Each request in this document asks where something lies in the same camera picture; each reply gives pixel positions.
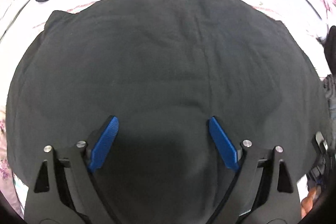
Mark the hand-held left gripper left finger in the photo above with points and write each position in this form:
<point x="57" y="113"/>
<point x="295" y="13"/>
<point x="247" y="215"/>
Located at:
<point x="105" y="142"/>

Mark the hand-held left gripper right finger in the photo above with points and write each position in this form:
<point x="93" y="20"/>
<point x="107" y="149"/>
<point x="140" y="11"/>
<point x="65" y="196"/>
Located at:
<point x="223" y="145"/>

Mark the large black coat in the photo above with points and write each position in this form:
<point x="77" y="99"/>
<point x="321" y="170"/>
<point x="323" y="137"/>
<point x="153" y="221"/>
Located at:
<point x="162" y="69"/>

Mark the person's right hand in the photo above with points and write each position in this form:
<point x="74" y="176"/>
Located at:
<point x="309" y="200"/>

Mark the pink floral pillow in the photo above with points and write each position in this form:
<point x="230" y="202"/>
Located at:
<point x="6" y="161"/>

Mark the black quilted jacket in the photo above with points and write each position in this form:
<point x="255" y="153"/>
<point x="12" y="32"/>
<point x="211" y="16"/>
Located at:
<point x="331" y="56"/>

